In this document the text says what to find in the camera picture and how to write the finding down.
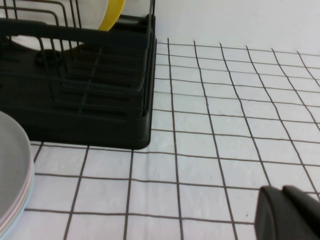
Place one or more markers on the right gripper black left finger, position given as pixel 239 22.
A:
pixel 275 220

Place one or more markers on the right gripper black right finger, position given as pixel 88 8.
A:
pixel 305 200

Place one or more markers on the grey round plate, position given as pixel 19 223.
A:
pixel 12 162

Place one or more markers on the pink round plate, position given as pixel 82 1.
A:
pixel 32 175

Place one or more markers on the pale green round plate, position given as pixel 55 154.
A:
pixel 30 191

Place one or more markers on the light blue round plate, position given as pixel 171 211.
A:
pixel 24 207

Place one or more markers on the yellow round plate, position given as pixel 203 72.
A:
pixel 112 15

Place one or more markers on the white round plate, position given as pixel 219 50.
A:
pixel 92 12

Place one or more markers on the white grid pattern tablecloth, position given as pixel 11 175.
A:
pixel 200 162

